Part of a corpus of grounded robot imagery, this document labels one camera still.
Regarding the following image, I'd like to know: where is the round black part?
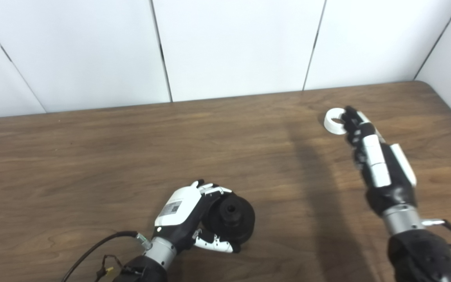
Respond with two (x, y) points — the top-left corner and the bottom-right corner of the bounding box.
(202, 195), (256, 244)

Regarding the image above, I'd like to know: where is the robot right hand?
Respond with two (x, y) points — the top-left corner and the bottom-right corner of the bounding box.
(341, 106), (418, 217)

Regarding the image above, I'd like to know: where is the thin left arm wire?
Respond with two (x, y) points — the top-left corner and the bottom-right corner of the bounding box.
(94, 255), (132, 282)

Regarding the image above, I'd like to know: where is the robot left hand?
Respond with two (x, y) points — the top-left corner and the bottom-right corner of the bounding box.
(153, 180), (242, 254)

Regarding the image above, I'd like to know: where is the white ring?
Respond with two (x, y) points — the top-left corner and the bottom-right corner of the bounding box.
(324, 108), (347, 135)

